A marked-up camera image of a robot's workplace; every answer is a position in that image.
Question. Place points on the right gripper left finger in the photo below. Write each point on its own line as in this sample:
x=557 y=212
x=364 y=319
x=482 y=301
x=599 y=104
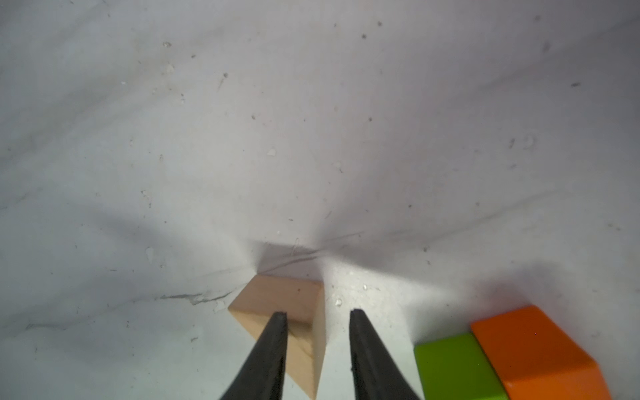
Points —
x=262 y=375

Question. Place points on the green rectangular block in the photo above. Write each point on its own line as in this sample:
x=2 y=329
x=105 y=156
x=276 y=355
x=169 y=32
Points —
x=457 y=368

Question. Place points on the orange block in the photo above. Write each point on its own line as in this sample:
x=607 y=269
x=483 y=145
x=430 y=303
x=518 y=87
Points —
x=535 y=359

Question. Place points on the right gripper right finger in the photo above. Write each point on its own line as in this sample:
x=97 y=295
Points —
x=375 y=374

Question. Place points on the tan wooden triangle block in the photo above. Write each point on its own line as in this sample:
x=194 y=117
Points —
x=303 y=302

